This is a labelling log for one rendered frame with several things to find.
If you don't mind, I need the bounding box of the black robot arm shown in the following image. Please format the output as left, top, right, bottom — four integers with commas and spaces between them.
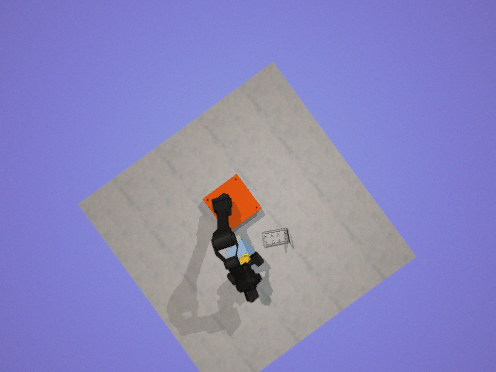
211, 193, 262, 302

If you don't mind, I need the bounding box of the yellow plate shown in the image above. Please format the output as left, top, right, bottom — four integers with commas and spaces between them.
239, 254, 251, 265

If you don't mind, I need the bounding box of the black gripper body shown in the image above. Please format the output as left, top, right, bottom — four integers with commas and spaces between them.
227, 252, 264, 285

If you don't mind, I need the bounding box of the light blue flat mat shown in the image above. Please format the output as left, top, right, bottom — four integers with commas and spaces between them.
225, 238, 255, 259

